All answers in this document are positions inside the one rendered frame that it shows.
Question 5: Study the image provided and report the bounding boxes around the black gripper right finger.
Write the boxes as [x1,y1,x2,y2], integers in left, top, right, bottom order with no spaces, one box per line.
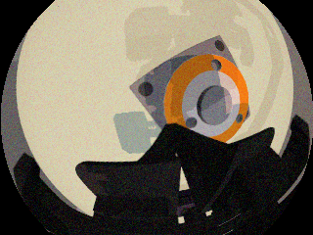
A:
[171,122,275,215]

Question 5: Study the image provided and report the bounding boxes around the orange round plate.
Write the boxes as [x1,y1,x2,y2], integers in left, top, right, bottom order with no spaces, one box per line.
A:
[163,54,249,142]

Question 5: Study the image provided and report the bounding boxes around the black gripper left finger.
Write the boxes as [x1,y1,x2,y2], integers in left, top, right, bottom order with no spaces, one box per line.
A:
[75,124,181,215]

